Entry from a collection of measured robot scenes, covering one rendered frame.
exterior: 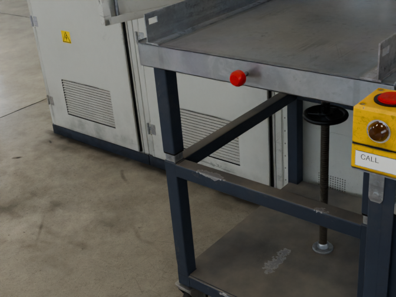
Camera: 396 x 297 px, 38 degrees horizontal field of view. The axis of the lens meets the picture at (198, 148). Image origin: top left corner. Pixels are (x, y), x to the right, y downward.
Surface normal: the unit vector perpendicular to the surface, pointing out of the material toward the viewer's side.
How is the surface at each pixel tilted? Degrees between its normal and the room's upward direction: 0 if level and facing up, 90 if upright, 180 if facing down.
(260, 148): 90
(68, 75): 90
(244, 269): 0
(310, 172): 90
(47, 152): 0
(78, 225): 0
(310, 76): 90
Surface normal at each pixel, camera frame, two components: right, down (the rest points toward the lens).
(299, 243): -0.08, -0.89
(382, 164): -0.63, 0.39
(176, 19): 0.77, 0.22
